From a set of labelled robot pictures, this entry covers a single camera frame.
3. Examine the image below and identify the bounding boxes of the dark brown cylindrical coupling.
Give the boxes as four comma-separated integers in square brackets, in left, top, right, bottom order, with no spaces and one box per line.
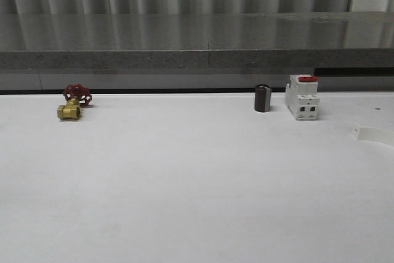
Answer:
[254,84,271,113]

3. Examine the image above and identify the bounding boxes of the brass valve red handwheel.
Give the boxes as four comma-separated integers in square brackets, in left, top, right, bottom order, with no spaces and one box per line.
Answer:
[57,84,92,120]

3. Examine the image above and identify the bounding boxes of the grey stone ledge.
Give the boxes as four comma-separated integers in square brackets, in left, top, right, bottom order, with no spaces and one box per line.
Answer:
[1,12,393,92]

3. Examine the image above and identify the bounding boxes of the white pipe clamp half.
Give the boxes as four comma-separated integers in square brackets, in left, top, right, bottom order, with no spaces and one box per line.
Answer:
[351,123,394,147]

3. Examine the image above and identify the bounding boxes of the white circuit breaker red switch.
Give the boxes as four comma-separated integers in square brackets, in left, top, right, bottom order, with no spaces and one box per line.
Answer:
[285,75,320,121]

